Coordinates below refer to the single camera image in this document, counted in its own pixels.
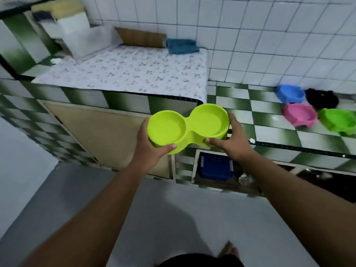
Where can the person's right hand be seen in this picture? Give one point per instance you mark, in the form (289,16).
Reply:
(236,143)

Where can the person's left hand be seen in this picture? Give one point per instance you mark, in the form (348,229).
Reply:
(146,155)

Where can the blue lidded storage box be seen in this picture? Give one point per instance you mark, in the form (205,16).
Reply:
(215,166)

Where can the yellow-green double pet bowl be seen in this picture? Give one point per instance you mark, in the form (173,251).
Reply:
(167,127)

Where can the clear plastic water bottle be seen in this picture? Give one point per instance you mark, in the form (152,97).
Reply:
(245,179)

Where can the pink cat-ear bowl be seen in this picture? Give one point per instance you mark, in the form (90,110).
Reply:
(300,113)

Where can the blue cat bowl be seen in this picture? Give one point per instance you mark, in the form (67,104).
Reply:
(290,94)

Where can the black cat bowl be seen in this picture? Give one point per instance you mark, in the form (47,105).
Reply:
(322,99)

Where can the green cat bowl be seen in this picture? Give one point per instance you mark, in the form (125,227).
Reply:
(338,119)

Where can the person's left forearm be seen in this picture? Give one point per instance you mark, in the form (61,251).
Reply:
(91,219)

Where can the person's right forearm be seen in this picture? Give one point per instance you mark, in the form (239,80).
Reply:
(300,208)

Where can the person's right foot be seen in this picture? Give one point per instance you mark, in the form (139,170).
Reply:
(229,248)

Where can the beige cupboard door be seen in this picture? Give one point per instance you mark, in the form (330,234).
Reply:
(105,136)

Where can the checkered tiled counter base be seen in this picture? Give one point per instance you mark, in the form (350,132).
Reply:
(83,97)

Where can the white floral cloth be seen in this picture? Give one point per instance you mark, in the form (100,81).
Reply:
(125,72)

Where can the teal folded towel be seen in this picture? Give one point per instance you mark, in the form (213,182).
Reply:
(182,46)

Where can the brown cardboard roll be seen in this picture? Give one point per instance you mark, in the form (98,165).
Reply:
(141,38)

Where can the black shorts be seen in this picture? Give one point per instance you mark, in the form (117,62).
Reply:
(200,261)

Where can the white pillow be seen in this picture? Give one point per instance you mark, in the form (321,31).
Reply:
(89,41)

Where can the white crumpled tissue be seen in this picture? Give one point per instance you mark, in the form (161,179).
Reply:
(57,61)

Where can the white box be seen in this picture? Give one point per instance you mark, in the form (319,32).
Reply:
(72,24)

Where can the yellow sponge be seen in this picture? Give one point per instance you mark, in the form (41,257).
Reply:
(66,9)

